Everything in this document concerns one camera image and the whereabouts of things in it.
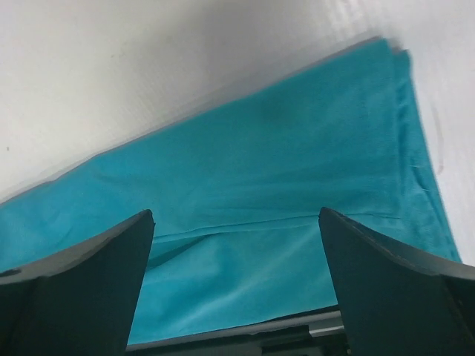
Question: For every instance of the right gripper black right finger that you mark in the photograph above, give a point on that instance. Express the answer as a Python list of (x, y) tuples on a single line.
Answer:
[(396, 299)]

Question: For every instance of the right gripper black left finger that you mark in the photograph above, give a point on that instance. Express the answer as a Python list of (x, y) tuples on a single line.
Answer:
[(81, 300)]

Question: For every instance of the teal t shirt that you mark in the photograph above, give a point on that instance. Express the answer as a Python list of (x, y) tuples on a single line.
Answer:
[(235, 194)]

